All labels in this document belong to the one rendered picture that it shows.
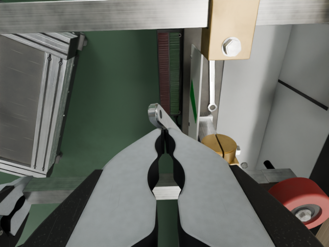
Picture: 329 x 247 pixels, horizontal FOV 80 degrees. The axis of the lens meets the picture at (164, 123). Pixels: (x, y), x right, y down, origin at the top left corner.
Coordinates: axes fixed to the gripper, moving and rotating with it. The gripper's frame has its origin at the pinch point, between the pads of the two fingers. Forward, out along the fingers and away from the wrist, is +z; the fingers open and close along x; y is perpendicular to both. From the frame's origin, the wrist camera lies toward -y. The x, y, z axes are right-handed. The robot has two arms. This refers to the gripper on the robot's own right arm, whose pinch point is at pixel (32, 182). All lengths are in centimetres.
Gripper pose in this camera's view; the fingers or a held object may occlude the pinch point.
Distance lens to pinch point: 42.6
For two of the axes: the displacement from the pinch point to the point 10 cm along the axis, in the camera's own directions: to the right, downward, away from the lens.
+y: -10.0, 0.3, 0.0
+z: -0.2, -4.9, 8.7
